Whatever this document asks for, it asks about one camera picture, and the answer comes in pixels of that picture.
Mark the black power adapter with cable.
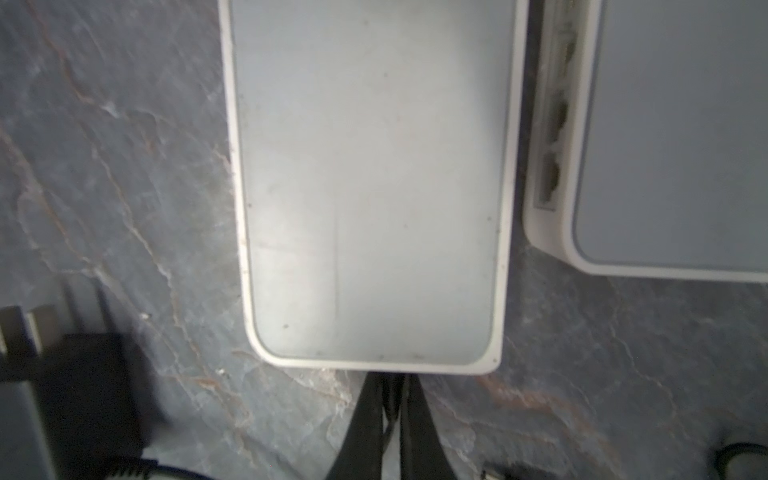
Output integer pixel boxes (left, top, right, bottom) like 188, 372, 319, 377
382, 373, 405, 452

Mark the upper white network switch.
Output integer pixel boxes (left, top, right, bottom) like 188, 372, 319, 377
522, 1, 767, 283

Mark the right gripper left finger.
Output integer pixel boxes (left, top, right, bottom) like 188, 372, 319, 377
326, 372, 384, 480

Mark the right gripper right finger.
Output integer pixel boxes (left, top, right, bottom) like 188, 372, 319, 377
400, 374, 457, 480

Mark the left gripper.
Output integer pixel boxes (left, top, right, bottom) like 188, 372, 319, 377
1, 306, 200, 479

